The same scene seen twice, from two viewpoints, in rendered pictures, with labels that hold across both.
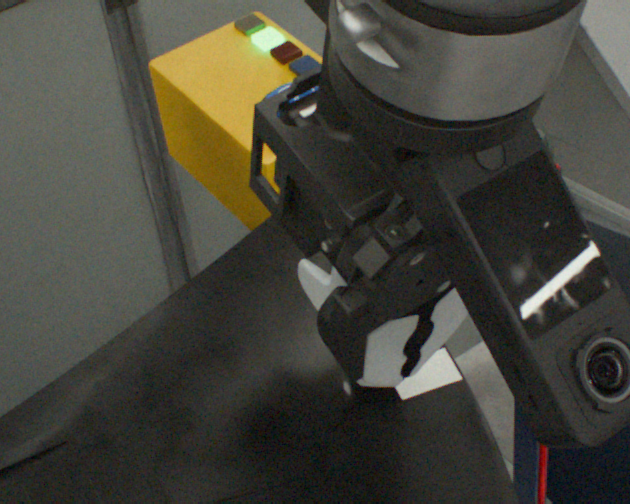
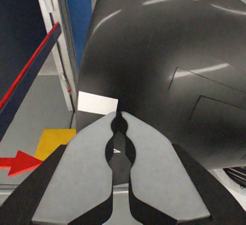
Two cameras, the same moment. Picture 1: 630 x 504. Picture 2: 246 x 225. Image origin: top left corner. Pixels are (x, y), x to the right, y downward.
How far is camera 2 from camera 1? 0.45 m
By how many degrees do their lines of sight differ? 24
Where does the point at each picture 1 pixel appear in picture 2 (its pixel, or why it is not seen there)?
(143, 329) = not seen: hidden behind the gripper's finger
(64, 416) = (234, 160)
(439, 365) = (86, 103)
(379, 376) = (150, 132)
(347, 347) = (238, 216)
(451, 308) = (87, 168)
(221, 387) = (185, 145)
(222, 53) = not seen: hidden behind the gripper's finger
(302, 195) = not seen: outside the picture
